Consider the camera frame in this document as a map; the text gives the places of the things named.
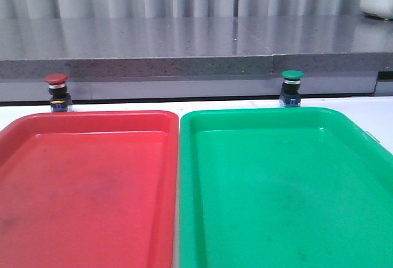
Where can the green mushroom push button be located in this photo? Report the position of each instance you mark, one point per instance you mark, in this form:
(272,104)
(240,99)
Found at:
(289,96)

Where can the red mushroom push button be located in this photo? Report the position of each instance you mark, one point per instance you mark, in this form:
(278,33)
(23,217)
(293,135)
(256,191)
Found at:
(61,100)

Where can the grey stone counter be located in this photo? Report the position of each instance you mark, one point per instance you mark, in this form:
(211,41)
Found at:
(138,59)

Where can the green plastic tray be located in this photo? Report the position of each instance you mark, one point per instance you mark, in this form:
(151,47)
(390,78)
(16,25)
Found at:
(283,187)

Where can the red plastic tray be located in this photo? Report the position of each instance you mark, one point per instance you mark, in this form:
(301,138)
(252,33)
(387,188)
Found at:
(89,189)

